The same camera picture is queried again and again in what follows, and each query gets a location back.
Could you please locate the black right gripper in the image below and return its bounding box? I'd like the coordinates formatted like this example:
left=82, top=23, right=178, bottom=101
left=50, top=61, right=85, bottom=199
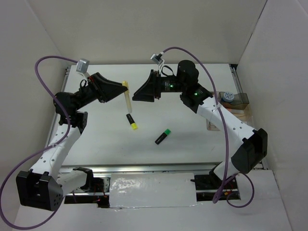
left=132, top=69, right=186, bottom=102

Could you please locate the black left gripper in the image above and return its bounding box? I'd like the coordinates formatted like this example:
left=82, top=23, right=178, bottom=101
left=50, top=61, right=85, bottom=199
left=75, top=72, right=128, bottom=112

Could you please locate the pale yellow highlighter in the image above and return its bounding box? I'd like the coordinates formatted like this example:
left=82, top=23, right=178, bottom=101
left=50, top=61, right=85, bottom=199
left=122, top=81, right=132, bottom=114

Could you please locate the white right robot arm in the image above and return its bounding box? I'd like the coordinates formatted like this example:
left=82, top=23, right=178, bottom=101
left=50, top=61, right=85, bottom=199
left=132, top=60, right=268, bottom=189

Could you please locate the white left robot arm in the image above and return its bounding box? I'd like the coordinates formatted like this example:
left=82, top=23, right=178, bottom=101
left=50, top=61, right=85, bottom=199
left=16, top=73, right=128, bottom=211

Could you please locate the black yellow-capped highlighter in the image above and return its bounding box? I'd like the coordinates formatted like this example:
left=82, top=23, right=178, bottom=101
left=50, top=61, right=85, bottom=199
left=126, top=114, right=138, bottom=130

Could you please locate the black green-capped highlighter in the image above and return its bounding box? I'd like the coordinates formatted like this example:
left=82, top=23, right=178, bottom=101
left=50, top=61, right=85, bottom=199
left=155, top=128, right=171, bottom=145

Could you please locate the clear compartment organizer box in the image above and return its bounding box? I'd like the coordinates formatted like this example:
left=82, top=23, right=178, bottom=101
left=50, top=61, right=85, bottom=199
left=205, top=91, right=252, bottom=131

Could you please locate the white foil sheet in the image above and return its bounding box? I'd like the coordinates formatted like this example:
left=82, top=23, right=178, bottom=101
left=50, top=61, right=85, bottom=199
left=109, top=173, right=197, bottom=208

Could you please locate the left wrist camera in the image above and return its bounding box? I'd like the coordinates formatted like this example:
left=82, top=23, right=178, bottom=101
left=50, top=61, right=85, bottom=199
left=76, top=58, right=90, bottom=74

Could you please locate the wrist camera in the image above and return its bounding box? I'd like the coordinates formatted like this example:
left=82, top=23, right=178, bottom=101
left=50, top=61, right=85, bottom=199
left=150, top=52, right=165, bottom=72
left=76, top=58, right=90, bottom=74

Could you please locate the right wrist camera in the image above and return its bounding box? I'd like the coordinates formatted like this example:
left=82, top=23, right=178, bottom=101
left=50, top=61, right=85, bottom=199
left=150, top=52, right=165, bottom=72

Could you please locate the aluminium front rail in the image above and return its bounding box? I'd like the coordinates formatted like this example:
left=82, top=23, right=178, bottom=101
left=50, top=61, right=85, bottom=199
left=60, top=163, right=222, bottom=174

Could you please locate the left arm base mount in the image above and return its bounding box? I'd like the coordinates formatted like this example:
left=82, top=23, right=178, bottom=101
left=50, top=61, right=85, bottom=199
left=64, top=167, right=111, bottom=208

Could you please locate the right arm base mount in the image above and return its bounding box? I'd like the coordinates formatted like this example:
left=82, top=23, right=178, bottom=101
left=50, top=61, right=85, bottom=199
left=190, top=172, right=240, bottom=202

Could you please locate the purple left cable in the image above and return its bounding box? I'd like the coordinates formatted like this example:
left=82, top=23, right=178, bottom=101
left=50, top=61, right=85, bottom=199
left=0, top=55, right=80, bottom=230

